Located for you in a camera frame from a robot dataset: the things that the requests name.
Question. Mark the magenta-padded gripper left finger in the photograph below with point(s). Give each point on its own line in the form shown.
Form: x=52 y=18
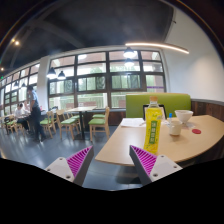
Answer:
x=77 y=163

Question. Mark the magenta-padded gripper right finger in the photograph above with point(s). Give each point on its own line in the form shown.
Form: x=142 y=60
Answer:
x=146 y=163

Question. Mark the yellow drink bottle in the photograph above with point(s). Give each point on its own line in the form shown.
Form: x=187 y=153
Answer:
x=152 y=130

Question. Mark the white paper sheet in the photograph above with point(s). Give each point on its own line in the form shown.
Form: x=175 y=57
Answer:
x=131 y=122

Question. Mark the white ceramic mug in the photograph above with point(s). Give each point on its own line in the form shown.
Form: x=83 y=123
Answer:
x=175 y=128

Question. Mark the group of green-seated wooden chairs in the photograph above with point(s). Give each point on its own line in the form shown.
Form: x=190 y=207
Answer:
x=98 y=121

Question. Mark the wooden dining table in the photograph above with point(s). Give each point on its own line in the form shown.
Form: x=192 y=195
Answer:
x=81 y=109

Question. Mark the flat round red coaster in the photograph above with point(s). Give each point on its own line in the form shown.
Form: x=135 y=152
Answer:
x=196 y=131

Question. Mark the white ceramic bowl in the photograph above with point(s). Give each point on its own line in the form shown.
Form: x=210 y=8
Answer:
x=184 y=115

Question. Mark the person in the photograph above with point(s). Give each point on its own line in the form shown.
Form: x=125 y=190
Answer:
x=35 y=110
x=20 y=115

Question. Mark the green upholstered bench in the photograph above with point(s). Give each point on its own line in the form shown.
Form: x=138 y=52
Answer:
x=176 y=101

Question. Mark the group of pendant ceiling lamps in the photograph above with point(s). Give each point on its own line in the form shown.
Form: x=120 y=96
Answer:
x=129 y=53

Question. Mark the curved linear ceiling light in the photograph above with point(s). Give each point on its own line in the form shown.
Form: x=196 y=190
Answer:
x=156 y=45

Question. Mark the black-framed window wall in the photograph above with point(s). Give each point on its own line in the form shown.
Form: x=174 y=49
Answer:
x=108 y=71

